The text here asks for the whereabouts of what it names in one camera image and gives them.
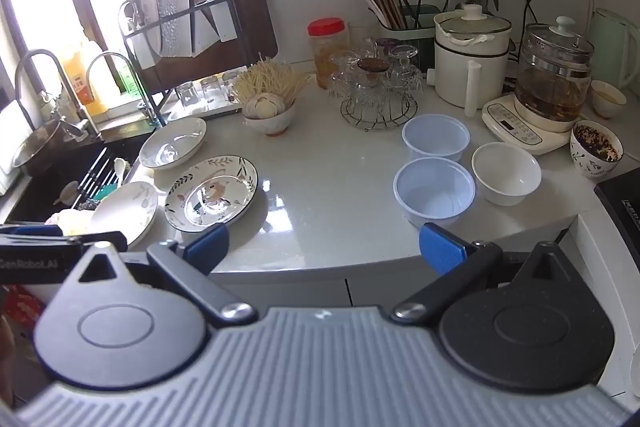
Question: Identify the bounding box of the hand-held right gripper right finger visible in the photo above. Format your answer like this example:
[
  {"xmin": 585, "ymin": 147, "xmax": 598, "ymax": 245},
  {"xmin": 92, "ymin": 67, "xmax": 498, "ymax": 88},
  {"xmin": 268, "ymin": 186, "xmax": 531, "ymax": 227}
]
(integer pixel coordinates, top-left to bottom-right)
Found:
[{"xmin": 390, "ymin": 222, "xmax": 586, "ymax": 328}]

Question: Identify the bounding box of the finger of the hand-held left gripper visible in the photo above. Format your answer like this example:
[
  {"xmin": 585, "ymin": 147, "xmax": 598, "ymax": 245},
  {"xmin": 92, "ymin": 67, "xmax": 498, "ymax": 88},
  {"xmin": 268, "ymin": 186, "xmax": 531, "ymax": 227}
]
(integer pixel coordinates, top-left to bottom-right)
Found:
[
  {"xmin": 60, "ymin": 231, "xmax": 129, "ymax": 254},
  {"xmin": 0, "ymin": 222, "xmax": 64, "ymax": 239}
]

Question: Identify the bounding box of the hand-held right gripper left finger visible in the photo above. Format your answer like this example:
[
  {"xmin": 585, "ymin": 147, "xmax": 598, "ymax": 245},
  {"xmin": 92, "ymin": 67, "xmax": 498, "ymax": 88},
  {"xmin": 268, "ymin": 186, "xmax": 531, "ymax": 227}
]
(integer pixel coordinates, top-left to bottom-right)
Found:
[{"xmin": 65, "ymin": 223, "xmax": 258, "ymax": 329}]

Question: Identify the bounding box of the dark-rimmed leaf pattern plate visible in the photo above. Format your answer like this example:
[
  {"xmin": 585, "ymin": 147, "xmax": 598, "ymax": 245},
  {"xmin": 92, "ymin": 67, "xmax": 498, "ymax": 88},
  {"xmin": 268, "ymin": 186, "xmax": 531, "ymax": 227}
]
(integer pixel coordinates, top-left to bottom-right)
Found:
[{"xmin": 164, "ymin": 155, "xmax": 259, "ymax": 234}]

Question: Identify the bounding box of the translucent plastic bowl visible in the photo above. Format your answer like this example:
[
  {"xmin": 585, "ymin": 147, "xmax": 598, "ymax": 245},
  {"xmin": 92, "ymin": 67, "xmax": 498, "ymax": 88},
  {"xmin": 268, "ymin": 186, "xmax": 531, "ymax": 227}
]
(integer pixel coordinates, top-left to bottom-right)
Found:
[
  {"xmin": 401, "ymin": 114, "xmax": 471, "ymax": 162},
  {"xmin": 392, "ymin": 157, "xmax": 476, "ymax": 230}
]

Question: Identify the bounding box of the white ceramic bowl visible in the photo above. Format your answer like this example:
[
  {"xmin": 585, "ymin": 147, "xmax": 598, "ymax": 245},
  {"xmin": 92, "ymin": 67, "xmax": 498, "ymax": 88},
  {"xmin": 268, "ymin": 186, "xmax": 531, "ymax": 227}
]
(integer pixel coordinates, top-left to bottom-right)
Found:
[{"xmin": 471, "ymin": 142, "xmax": 543, "ymax": 206}]

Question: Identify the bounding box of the white deep plate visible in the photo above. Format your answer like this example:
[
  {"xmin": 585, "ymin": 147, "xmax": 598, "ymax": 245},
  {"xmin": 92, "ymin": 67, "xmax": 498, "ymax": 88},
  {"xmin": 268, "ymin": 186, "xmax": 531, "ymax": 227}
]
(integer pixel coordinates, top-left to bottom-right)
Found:
[{"xmin": 138, "ymin": 117, "xmax": 208, "ymax": 171}]

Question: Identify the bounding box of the yellow dish cloth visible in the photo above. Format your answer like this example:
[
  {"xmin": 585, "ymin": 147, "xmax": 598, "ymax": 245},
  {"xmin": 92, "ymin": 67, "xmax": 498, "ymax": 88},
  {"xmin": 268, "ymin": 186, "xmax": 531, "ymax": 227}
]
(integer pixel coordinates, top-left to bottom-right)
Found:
[{"xmin": 45, "ymin": 207, "xmax": 97, "ymax": 238}]

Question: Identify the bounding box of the black kitchen sink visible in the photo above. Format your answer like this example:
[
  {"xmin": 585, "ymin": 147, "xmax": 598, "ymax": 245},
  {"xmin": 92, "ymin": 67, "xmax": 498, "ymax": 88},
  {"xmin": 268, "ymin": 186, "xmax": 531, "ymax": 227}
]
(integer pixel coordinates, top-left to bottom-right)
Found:
[{"xmin": 5, "ymin": 132, "xmax": 156, "ymax": 228}]

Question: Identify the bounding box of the red plastic bag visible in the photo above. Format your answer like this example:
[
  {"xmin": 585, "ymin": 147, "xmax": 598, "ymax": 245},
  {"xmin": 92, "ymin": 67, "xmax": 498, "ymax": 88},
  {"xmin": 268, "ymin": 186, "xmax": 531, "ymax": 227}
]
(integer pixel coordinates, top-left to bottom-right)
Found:
[{"xmin": 0, "ymin": 284, "xmax": 46, "ymax": 333}]

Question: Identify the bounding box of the roll-up sink drain rack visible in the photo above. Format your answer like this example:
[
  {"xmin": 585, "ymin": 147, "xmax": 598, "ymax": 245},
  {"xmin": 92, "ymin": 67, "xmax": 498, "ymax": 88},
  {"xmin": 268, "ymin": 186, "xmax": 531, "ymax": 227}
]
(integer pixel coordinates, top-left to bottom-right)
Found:
[{"xmin": 74, "ymin": 147, "xmax": 127, "ymax": 210}]

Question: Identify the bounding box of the stainless steel basin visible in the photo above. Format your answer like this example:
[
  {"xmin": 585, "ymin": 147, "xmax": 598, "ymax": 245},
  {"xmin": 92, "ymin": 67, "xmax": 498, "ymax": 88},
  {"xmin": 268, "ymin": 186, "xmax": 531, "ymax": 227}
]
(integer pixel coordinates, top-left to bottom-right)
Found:
[{"xmin": 11, "ymin": 119, "xmax": 69, "ymax": 178}]

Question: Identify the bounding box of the white drip tray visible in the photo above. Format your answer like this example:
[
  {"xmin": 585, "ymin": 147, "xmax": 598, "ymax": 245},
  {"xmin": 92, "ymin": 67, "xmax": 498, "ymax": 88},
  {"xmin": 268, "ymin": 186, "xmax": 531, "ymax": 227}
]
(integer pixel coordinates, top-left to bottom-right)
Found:
[{"xmin": 165, "ymin": 96, "xmax": 247, "ymax": 123}]

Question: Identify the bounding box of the small white garlic bowl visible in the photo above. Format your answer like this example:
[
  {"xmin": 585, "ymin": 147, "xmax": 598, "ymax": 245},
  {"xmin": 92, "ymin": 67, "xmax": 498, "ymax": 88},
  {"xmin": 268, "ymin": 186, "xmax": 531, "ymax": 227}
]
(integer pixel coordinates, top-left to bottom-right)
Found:
[{"xmin": 243, "ymin": 99, "xmax": 297, "ymax": 137}]

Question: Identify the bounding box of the cream kettle heating base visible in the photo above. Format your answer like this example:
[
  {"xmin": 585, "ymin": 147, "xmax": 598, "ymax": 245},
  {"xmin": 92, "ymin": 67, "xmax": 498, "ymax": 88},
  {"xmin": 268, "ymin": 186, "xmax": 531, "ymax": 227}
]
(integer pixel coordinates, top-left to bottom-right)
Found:
[{"xmin": 481, "ymin": 94, "xmax": 576, "ymax": 156}]

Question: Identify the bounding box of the tall steel faucet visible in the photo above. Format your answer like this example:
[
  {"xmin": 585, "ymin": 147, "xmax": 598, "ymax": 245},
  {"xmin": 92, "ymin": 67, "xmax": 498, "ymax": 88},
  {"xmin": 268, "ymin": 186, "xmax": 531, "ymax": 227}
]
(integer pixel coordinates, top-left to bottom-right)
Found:
[{"xmin": 14, "ymin": 48, "xmax": 103, "ymax": 142}]

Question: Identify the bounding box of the slim gooseneck faucet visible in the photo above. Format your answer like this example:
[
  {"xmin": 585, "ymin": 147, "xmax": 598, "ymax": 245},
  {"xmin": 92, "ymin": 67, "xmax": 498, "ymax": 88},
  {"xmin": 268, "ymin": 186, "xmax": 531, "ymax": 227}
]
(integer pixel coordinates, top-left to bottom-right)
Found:
[{"xmin": 85, "ymin": 52, "xmax": 168, "ymax": 128}]

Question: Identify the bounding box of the black dish rack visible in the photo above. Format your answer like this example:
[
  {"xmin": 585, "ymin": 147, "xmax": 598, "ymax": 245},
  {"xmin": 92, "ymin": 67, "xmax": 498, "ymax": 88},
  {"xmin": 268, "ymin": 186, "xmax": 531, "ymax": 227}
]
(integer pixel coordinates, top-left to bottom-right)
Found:
[{"xmin": 119, "ymin": 0, "xmax": 251, "ymax": 128}]

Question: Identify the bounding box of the garlic bulb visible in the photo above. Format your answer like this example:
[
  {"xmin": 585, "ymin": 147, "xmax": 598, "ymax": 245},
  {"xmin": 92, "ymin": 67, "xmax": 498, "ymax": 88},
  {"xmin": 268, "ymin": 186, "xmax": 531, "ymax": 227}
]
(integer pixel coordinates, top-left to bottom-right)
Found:
[{"xmin": 243, "ymin": 92, "xmax": 287, "ymax": 120}]

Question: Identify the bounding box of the clear drinking glass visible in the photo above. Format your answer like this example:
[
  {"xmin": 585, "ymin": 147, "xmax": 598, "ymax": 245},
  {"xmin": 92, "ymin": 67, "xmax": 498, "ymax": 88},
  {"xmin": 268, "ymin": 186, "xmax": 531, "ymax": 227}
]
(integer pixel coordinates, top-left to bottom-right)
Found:
[
  {"xmin": 200, "ymin": 76, "xmax": 223, "ymax": 104},
  {"xmin": 175, "ymin": 82, "xmax": 197, "ymax": 108},
  {"xmin": 221, "ymin": 71, "xmax": 240, "ymax": 100}
]

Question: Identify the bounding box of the orange detergent bottle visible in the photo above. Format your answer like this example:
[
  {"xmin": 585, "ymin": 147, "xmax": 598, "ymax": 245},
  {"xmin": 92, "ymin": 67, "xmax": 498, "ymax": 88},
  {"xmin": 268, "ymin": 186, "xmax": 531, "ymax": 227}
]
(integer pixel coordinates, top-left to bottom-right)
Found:
[{"xmin": 60, "ymin": 42, "xmax": 109, "ymax": 116}]

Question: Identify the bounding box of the green dish soap bottle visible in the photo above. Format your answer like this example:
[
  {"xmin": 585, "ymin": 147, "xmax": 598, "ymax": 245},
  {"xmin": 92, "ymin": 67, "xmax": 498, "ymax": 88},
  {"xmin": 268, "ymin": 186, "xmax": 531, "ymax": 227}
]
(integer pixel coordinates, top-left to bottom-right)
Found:
[{"xmin": 112, "ymin": 57, "xmax": 144, "ymax": 96}]

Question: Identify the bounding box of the cluster of glass cups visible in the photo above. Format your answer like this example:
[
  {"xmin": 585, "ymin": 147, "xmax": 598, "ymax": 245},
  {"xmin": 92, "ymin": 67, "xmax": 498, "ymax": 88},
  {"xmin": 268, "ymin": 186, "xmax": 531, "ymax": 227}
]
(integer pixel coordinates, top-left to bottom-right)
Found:
[{"xmin": 327, "ymin": 34, "xmax": 424, "ymax": 118}]

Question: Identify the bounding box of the leaf-print bowl of dark spices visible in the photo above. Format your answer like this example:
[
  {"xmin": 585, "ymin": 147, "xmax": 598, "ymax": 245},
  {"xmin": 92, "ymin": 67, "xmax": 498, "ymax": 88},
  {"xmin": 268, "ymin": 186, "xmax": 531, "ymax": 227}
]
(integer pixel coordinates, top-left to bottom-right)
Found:
[{"xmin": 570, "ymin": 120, "xmax": 625, "ymax": 180}]

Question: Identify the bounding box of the black induction cooktop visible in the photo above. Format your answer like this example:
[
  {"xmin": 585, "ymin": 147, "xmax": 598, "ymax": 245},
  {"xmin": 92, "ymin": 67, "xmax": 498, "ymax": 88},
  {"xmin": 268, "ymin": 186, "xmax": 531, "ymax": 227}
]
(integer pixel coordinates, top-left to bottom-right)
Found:
[{"xmin": 593, "ymin": 167, "xmax": 640, "ymax": 234}]

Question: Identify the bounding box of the white electric cooking pot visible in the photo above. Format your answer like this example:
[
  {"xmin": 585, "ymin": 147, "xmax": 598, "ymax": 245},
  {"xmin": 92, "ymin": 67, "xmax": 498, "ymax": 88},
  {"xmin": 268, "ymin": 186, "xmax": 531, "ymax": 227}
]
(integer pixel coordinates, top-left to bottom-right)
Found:
[{"xmin": 426, "ymin": 4, "xmax": 519, "ymax": 118}]

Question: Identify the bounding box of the glass health kettle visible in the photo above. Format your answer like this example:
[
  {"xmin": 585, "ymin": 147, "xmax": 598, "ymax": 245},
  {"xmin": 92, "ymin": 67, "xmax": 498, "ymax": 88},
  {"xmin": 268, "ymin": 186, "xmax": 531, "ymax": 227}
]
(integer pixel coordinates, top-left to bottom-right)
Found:
[{"xmin": 514, "ymin": 17, "xmax": 595, "ymax": 124}]

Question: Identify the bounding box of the green chopstick holder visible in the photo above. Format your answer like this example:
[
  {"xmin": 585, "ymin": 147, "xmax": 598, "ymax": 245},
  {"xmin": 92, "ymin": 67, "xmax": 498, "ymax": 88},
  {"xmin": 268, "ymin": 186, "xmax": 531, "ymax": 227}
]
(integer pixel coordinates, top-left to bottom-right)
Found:
[{"xmin": 376, "ymin": 4, "xmax": 442, "ymax": 58}]

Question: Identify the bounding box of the plain steel cleaver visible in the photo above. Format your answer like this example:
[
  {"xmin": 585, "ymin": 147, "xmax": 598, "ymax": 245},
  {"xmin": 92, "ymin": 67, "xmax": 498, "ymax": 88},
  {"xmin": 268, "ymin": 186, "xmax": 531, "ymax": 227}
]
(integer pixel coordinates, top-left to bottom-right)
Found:
[{"xmin": 190, "ymin": 2, "xmax": 221, "ymax": 50}]

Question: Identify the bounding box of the small cream bowl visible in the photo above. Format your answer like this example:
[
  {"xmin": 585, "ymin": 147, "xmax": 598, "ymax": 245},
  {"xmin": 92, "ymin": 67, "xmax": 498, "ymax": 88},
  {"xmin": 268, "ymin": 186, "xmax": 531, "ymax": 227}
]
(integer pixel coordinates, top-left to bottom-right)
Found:
[{"xmin": 590, "ymin": 80, "xmax": 628, "ymax": 118}]

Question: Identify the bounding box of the red-lid plastic jar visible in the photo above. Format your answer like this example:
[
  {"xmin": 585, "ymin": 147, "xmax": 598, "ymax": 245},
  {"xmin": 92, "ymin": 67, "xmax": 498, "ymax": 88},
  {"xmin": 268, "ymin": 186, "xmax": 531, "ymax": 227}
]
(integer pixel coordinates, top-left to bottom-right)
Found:
[{"xmin": 307, "ymin": 18, "xmax": 349, "ymax": 90}]

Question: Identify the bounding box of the patterned steel cleaver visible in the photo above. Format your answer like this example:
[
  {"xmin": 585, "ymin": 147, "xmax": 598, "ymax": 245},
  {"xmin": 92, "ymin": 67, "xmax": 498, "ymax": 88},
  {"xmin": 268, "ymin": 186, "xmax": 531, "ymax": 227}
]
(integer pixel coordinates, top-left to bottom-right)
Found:
[{"xmin": 150, "ymin": 0, "xmax": 194, "ymax": 58}]

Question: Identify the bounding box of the dark wooden cutting board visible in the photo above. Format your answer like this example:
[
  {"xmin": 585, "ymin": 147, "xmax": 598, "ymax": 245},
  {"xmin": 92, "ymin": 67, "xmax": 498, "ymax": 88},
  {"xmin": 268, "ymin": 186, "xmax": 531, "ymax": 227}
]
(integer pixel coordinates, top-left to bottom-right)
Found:
[{"xmin": 149, "ymin": 0, "xmax": 280, "ymax": 94}]

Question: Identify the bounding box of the black chopsticks bundle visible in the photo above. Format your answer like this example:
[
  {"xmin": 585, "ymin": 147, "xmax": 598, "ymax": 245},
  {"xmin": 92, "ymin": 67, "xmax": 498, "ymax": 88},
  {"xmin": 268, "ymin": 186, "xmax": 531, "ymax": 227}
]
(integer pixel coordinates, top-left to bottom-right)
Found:
[{"xmin": 392, "ymin": 0, "xmax": 427, "ymax": 28}]

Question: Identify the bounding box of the mint green electric kettle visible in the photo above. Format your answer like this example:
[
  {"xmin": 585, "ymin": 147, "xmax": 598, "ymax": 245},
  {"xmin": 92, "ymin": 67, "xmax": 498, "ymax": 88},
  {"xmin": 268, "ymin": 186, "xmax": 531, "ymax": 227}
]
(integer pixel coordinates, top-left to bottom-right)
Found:
[{"xmin": 590, "ymin": 8, "xmax": 640, "ymax": 90}]

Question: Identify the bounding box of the wire cup rack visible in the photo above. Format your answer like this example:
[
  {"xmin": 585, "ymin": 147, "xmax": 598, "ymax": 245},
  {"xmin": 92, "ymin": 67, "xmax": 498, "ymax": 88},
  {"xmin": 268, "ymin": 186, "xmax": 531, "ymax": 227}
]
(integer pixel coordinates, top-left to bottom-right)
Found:
[{"xmin": 341, "ymin": 94, "xmax": 419, "ymax": 134}]

